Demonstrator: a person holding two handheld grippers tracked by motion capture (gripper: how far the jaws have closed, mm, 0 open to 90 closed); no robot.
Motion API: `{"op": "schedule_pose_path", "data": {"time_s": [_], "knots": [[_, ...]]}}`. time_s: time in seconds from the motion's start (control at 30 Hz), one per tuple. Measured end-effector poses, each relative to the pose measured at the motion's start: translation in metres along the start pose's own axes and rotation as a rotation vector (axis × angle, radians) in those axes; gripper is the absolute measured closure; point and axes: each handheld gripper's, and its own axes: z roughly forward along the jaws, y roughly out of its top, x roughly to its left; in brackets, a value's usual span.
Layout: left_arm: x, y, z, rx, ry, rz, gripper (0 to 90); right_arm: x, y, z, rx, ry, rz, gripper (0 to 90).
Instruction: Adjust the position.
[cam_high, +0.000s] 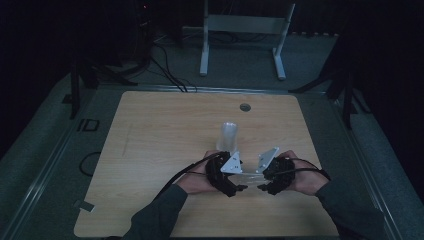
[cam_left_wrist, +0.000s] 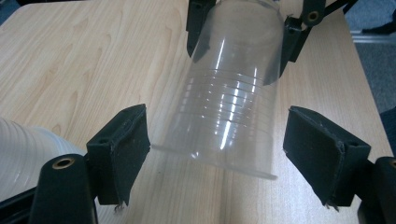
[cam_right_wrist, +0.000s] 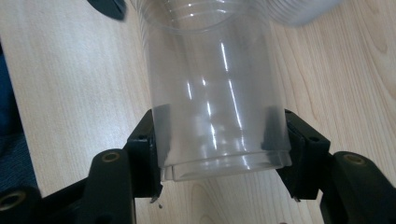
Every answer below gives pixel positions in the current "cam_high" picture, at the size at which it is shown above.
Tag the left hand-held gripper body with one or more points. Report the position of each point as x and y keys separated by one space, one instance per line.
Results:
x=215 y=171

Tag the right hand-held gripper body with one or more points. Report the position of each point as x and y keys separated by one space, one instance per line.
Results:
x=281 y=173

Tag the single clear plastic cup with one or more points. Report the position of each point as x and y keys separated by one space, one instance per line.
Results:
x=250 y=179

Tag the stack of clear plastic cups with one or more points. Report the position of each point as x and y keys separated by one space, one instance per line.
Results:
x=228 y=136

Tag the person's left hand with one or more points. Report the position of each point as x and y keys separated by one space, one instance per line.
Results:
x=196 y=181

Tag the person's right hand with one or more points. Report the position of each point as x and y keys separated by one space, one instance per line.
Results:
x=308 y=181

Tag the round grey table grommet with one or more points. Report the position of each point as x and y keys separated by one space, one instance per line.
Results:
x=245 y=107

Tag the black metal stand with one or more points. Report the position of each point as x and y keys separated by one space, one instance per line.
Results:
x=346 y=96
x=75 y=90

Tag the grey tape strip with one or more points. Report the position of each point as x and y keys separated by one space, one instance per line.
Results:
x=85 y=206

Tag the white power strip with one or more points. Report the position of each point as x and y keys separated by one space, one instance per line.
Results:
x=315 y=34

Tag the dark equipment tower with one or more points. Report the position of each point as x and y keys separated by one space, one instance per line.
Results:
x=143 y=33

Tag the white metal stand frame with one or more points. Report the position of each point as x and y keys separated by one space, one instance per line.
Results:
x=245 y=24

